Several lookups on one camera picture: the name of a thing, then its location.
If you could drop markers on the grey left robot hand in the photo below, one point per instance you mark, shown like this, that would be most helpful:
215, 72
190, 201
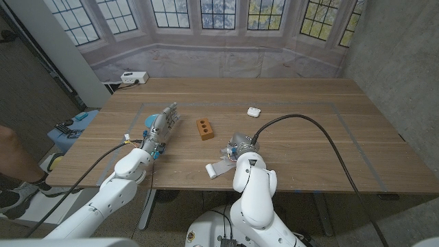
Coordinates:
161, 128

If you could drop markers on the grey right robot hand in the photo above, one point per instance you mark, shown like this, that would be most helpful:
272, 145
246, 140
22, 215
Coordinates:
241, 144

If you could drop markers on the white bandage strip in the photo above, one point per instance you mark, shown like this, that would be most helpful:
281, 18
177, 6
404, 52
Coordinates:
219, 168

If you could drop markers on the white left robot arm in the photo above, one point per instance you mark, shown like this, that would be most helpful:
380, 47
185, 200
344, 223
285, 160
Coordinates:
113, 195

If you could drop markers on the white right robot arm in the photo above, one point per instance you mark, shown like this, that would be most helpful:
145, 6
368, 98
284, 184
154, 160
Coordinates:
254, 199

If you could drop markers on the white AirPods case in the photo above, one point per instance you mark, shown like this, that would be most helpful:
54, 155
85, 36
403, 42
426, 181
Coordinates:
254, 112

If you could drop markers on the orange block with three holes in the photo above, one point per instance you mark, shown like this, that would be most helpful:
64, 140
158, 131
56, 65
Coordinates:
205, 129

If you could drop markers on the blue round disc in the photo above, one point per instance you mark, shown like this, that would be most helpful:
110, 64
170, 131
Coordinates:
150, 120

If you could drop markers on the white power strip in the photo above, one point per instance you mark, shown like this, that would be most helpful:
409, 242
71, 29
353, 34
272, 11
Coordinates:
133, 77

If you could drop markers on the black round floor fan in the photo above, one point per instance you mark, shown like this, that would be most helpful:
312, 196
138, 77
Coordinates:
167, 195

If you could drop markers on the small teal box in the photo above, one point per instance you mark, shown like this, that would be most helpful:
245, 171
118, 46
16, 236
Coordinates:
82, 116

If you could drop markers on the white table leg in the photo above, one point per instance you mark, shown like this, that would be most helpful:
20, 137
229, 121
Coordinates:
324, 214
147, 212

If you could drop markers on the blue stool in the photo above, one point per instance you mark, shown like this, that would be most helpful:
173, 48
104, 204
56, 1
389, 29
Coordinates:
73, 135

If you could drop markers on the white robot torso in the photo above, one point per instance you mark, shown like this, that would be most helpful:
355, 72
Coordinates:
209, 226

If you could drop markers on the printed window backdrop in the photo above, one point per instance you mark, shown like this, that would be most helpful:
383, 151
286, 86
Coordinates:
219, 58

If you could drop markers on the black computer mouse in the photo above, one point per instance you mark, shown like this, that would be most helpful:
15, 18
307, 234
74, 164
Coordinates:
68, 122

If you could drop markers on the black remote control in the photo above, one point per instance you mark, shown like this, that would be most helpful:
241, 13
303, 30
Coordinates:
62, 128

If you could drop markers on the yellow and black object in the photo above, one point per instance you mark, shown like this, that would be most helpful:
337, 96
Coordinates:
55, 163

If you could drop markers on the grey and black sneaker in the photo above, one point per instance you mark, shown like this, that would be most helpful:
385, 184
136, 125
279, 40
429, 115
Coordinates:
58, 191
15, 202

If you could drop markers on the person's bare leg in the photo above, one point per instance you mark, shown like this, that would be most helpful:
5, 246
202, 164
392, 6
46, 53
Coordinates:
17, 154

